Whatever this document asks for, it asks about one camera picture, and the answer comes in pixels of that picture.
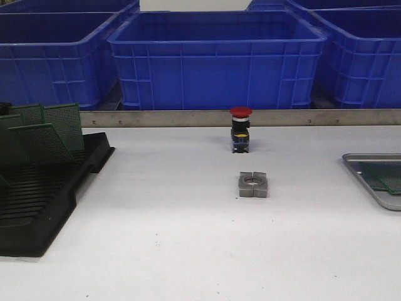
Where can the black slotted board rack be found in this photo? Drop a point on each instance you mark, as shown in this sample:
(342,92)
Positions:
(40,199)

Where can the blue plastic crate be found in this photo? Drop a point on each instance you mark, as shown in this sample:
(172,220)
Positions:
(216,60)
(270,5)
(339,4)
(360,62)
(57,58)

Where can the grey square clamp block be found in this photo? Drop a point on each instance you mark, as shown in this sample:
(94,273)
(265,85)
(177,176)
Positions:
(253,184)

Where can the green perforated circuit board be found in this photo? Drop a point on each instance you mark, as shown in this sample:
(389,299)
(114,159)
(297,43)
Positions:
(43,144)
(12,152)
(13,120)
(3,183)
(382,176)
(66,120)
(32,114)

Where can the red emergency stop button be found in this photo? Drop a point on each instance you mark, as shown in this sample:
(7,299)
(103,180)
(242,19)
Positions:
(239,130)

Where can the silver metal tray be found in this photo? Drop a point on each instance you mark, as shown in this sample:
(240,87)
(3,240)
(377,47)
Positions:
(384,199)

